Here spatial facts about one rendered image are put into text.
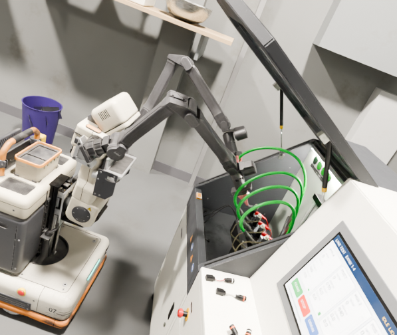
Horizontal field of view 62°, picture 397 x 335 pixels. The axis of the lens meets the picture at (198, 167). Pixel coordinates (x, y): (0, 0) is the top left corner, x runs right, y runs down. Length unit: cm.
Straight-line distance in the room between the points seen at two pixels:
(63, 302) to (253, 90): 256
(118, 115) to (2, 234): 88
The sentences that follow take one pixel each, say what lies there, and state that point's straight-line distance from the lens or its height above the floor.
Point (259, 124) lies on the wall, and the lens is 362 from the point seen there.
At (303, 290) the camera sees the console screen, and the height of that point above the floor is 121.
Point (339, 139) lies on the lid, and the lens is 119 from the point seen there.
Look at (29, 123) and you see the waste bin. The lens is 371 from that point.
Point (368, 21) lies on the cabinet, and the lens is 333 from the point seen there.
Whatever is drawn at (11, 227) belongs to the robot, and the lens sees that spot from 193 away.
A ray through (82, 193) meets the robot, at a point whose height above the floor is 86.
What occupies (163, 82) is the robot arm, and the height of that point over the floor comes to 146.
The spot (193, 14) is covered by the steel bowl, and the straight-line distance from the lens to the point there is 294.
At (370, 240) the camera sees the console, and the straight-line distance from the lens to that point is 112.
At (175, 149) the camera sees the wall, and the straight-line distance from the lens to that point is 380.
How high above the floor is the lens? 192
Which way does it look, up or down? 26 degrees down
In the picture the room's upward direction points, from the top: 22 degrees clockwise
